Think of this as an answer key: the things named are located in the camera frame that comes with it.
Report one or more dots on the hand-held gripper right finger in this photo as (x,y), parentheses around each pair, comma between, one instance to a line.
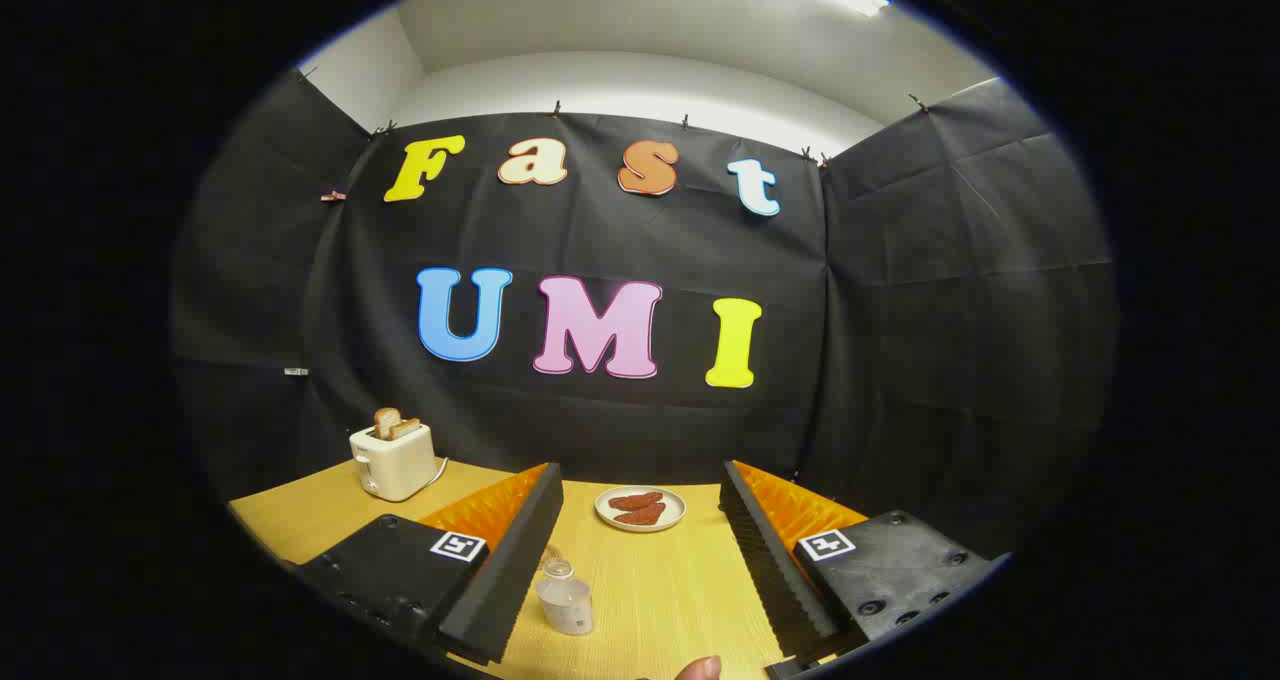
(770,570)

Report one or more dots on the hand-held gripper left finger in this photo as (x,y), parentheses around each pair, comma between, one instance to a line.
(510,570)

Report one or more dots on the clear juice bottle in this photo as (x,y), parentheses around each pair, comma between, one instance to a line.
(566,605)

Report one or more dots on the wooden table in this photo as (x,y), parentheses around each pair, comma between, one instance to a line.
(660,580)

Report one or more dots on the white round plate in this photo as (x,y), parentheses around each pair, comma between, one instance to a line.
(675,508)

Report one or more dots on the brown meat piece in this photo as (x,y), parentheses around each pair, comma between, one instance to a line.
(635,501)
(642,516)

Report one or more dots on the cream toaster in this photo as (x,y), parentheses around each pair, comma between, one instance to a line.
(395,465)

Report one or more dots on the toasted bread slice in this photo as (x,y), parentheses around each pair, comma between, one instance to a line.
(385,422)
(405,427)

